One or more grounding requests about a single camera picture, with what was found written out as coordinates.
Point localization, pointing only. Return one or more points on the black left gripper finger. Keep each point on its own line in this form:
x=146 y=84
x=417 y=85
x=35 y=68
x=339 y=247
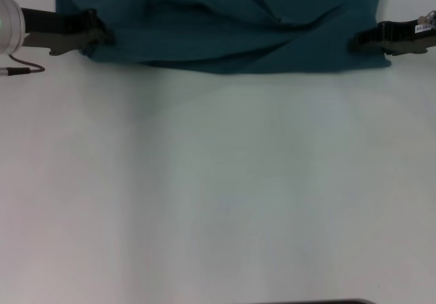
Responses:
x=98 y=31

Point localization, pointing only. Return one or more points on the teal FREE! print t-shirt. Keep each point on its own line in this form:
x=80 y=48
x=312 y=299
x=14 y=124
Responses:
x=218 y=17

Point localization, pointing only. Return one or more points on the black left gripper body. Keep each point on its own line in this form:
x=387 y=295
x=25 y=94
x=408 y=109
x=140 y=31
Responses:
x=51 y=21

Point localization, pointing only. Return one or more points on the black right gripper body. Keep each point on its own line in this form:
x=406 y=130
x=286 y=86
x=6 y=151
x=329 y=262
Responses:
x=405 y=31

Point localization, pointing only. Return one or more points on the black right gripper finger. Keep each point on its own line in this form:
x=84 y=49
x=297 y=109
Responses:
x=368 y=38

